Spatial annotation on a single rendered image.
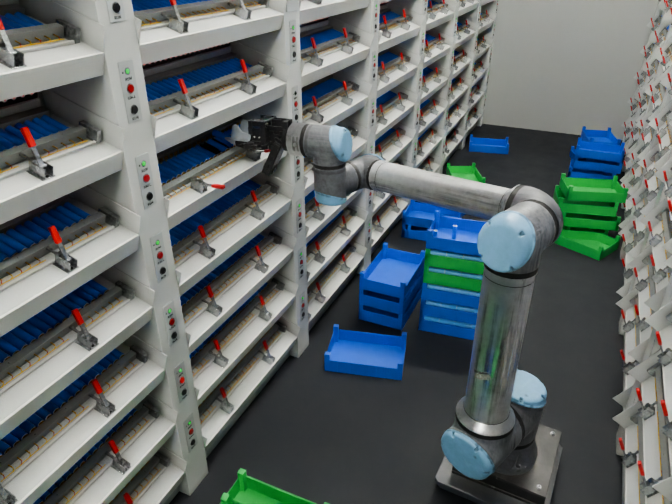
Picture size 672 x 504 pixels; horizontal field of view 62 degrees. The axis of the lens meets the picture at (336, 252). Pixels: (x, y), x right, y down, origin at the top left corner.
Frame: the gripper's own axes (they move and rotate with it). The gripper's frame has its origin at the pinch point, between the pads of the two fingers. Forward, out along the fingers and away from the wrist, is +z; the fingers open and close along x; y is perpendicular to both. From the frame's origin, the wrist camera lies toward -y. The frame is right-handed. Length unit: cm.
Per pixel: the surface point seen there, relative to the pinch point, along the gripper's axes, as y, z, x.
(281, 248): -44.6, -3.3, -17.8
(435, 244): -55, -49, -58
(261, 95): 11.9, -8.0, -6.1
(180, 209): -6.7, -6.6, 34.7
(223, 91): 14.8, -2.0, 3.8
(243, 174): -7.8, -7.0, 6.2
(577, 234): -96, -103, -172
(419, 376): -97, -53, -29
